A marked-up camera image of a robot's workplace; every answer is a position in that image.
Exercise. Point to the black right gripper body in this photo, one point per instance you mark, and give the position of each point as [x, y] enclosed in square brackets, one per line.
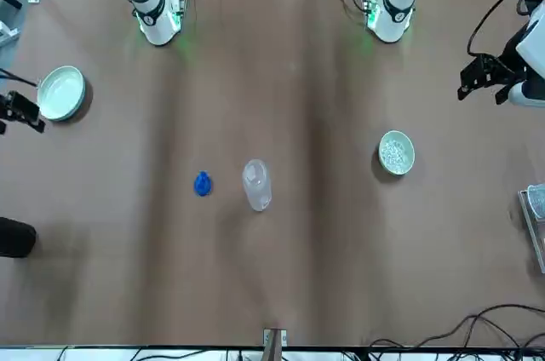
[19, 106]

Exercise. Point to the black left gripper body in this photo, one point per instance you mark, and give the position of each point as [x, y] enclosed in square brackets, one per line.
[496, 69]

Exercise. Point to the transparent plastic bottle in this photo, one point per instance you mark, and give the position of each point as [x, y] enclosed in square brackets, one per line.
[256, 190]

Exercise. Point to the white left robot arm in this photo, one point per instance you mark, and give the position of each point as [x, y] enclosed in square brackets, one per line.
[396, 24]

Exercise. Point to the clear ice cube heap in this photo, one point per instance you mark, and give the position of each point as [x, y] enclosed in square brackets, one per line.
[396, 152]

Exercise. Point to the blue bottle cap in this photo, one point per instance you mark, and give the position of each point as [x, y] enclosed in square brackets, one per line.
[203, 184]

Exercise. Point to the large pale green bowl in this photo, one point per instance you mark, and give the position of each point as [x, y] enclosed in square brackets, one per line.
[59, 93]

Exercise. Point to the black cylinder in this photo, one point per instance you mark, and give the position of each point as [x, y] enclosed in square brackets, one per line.
[17, 237]

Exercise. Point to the clear plastic cup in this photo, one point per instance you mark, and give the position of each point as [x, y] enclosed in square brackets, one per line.
[537, 201]

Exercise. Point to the green circuit board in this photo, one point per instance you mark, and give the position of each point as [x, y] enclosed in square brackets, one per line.
[181, 12]
[371, 7]

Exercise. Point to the small pale green bowl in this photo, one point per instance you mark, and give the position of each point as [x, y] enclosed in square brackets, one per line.
[383, 163]

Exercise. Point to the grey metal tray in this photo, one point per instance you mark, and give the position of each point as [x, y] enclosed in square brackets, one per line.
[537, 246]

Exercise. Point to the white bracket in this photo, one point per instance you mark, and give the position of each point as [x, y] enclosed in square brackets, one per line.
[8, 33]

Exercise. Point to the metal table bracket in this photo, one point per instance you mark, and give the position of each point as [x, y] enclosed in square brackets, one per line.
[274, 344]

